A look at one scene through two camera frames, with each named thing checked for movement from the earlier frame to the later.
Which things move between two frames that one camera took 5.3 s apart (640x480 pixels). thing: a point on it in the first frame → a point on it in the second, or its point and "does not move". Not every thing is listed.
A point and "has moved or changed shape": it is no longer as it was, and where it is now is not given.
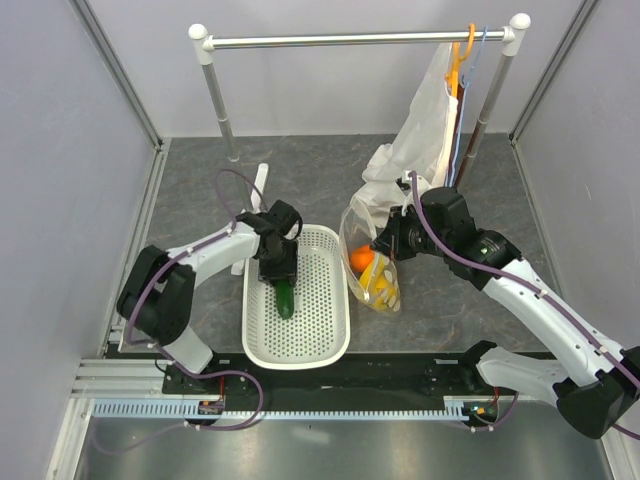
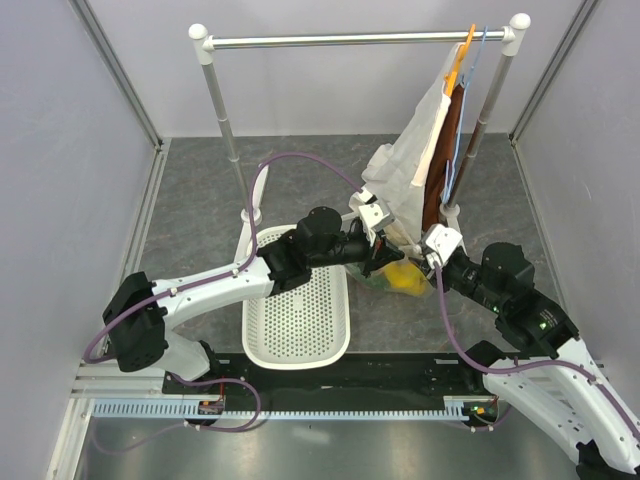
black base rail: x=364 y=378 does not move
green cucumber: x=284 y=291 → x=378 y=280
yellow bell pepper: x=384 y=291 → x=405 y=279
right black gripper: x=390 y=240 → x=429 y=269
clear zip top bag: x=370 y=272 has moved or changed shape
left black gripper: x=288 y=270 → x=382 y=252
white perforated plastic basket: x=318 y=333 does not move
